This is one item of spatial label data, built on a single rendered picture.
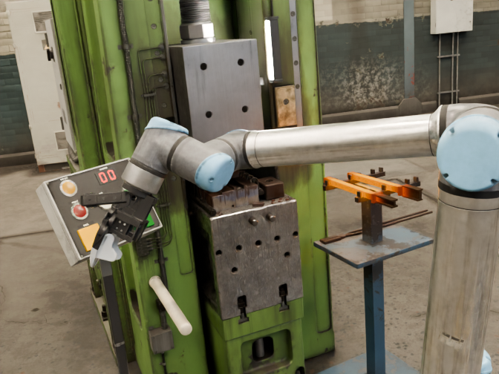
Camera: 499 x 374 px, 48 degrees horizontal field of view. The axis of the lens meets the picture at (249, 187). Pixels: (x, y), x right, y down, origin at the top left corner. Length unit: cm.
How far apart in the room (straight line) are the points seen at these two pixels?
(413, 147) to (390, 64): 779
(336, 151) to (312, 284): 159
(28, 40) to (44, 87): 58
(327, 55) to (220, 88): 643
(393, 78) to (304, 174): 652
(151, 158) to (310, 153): 35
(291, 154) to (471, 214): 43
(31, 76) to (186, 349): 542
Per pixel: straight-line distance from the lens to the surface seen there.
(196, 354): 264
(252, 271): 233
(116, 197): 131
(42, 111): 754
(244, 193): 228
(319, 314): 285
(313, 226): 265
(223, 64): 217
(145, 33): 223
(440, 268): 108
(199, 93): 214
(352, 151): 120
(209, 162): 121
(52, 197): 190
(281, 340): 260
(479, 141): 98
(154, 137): 127
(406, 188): 219
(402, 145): 117
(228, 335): 242
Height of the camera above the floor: 163
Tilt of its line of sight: 16 degrees down
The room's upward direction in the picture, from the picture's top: 5 degrees counter-clockwise
